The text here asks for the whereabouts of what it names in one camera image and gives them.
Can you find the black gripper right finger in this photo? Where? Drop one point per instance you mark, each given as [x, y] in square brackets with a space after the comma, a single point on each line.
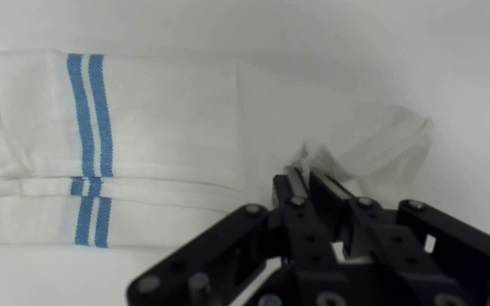
[426, 239]

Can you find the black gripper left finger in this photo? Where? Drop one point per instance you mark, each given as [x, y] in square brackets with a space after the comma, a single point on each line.
[229, 249]

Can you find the white blue-striped table cloth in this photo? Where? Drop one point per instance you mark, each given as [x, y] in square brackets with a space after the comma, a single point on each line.
[171, 130]

